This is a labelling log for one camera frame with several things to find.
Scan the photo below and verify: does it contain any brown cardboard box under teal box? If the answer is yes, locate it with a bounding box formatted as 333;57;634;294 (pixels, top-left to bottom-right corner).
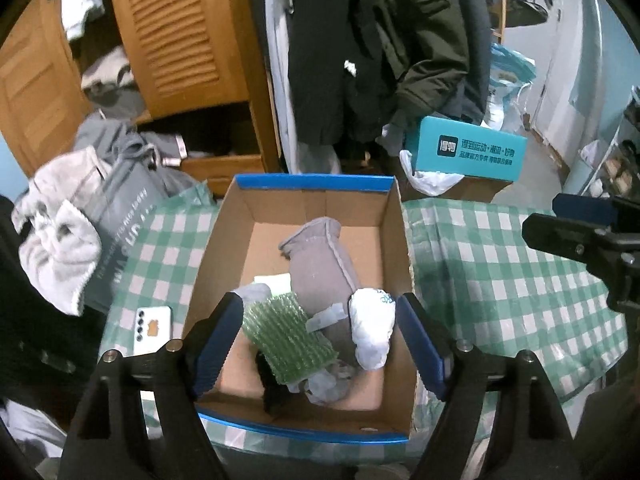
399;177;511;204

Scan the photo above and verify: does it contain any dark hanging jacket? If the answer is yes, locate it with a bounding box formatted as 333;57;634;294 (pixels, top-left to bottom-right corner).
249;0;494;146

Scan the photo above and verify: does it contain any grey hoodie pile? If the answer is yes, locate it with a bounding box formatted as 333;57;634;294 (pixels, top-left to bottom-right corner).
74;113;198;197

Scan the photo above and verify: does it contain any light grey fleece towel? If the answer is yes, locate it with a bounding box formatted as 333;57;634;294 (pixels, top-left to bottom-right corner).
11;145;112;316

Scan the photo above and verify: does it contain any grey knit garment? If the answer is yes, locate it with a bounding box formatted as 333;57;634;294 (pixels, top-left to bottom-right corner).
279;217;360;366

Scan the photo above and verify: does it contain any wooden wardrobe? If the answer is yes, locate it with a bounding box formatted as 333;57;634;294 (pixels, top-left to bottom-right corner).
1;0;280;194

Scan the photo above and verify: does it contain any white plastic bag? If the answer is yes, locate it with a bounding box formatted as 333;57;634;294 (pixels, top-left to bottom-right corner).
398;150;464;197

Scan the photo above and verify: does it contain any white plastic bundle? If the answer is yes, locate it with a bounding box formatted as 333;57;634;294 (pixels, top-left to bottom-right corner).
348;287;396;372

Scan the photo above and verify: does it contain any teal shoe box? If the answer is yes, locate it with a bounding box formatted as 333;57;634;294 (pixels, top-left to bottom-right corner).
405;116;527;182

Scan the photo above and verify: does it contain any green checkered tablecloth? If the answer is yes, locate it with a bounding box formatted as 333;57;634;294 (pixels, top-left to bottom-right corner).
101;186;627;465

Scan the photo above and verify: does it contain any blue-edged cardboard box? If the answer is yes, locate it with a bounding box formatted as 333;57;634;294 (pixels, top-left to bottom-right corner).
186;174;416;444

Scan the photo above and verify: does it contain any grey printed tote bag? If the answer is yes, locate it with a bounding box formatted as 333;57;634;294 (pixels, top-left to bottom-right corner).
84;155;167;313

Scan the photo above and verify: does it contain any white smartphone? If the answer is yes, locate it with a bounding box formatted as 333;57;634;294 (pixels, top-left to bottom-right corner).
132;306;172;356

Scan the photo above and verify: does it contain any green bubble wrap pouch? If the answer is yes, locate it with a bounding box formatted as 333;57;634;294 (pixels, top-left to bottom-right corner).
242;292;338;385

